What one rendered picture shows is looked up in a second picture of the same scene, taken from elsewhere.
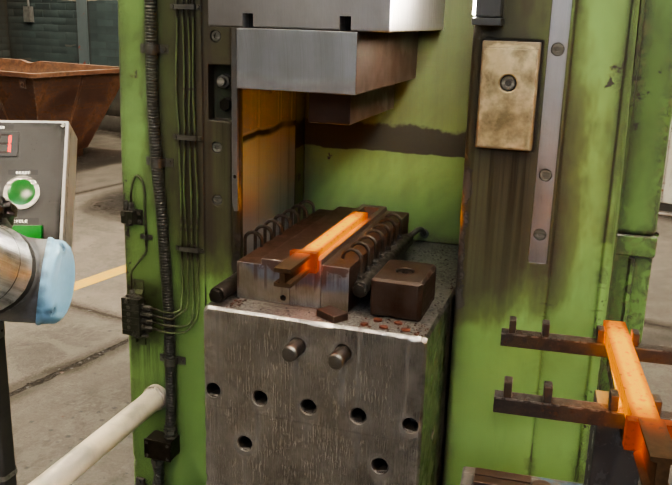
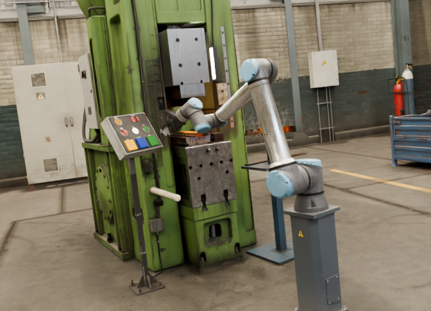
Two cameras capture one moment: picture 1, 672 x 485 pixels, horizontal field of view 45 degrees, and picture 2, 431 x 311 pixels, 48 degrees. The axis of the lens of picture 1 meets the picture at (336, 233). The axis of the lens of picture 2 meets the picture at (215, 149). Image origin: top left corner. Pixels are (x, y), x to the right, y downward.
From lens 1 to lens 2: 2.84 m
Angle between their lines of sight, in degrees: 46
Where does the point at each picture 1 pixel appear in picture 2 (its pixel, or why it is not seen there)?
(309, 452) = (213, 174)
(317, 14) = (195, 80)
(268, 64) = (187, 92)
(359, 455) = (222, 171)
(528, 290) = (232, 133)
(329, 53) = (199, 88)
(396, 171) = not seen: hidden behind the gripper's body
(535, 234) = (231, 121)
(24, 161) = (142, 122)
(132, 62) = (138, 99)
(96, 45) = not seen: outside the picture
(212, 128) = (160, 113)
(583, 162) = not seen: hidden behind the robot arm
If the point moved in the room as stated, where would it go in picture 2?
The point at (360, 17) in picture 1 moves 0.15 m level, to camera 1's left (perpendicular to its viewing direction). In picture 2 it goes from (204, 79) to (189, 81)
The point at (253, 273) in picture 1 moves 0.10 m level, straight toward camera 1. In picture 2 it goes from (189, 140) to (200, 139)
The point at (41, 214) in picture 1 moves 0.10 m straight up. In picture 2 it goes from (152, 133) to (150, 118)
